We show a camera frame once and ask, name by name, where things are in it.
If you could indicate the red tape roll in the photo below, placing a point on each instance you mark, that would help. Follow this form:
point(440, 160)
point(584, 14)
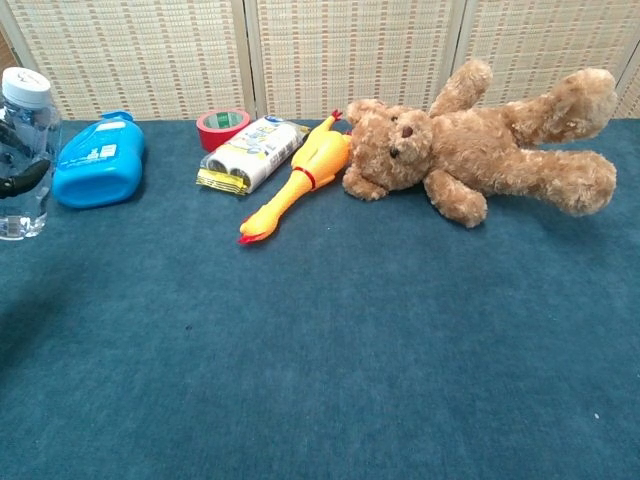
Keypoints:
point(212, 132)

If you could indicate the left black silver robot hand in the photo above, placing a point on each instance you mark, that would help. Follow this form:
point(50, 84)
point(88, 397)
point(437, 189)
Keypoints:
point(25, 179)

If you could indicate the yellow rubber chicken toy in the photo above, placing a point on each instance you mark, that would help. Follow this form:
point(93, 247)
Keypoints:
point(310, 165)

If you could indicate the brown teddy bear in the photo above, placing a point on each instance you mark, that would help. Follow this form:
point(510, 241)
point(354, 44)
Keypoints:
point(475, 155)

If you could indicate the blue detergent pump bottle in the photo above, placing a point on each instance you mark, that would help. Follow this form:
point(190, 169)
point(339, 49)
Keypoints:
point(100, 160)

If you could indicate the blue felt table cover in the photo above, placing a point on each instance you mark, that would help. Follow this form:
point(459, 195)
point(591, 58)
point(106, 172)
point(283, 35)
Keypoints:
point(325, 350)

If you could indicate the pack of rolled garbage bags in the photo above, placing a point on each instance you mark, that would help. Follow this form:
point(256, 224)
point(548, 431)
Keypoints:
point(255, 150)

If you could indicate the woven folding screen panel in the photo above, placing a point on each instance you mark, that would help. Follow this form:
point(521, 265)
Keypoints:
point(350, 50)
point(140, 55)
point(631, 100)
point(5, 50)
point(545, 35)

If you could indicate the transparent water bottle white cap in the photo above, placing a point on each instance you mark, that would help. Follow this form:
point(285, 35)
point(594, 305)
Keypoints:
point(25, 95)

